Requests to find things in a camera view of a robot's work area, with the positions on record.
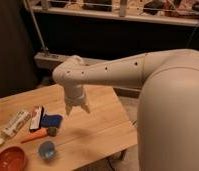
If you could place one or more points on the blue ceramic cup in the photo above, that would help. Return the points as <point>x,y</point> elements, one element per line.
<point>47,150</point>

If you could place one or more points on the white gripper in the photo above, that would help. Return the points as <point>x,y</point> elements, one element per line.
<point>74,95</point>

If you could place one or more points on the red white black box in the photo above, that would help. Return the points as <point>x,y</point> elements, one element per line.
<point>36,116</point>

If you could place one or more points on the blue rectangular sponge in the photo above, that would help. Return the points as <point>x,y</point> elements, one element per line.
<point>51,121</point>

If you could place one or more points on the white toothpaste tube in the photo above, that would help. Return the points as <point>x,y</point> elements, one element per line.
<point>14,125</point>

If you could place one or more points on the red ceramic bowl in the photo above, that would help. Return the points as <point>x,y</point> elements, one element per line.
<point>13,159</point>

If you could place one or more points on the dark round cap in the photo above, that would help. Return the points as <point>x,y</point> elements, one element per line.
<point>52,131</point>

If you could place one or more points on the wooden shelf rail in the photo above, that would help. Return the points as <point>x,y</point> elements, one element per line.
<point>171,12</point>

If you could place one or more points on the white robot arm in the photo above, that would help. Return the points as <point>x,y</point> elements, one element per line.
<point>168,109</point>

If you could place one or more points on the grey metal pole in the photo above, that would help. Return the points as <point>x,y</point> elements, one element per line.
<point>43,46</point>

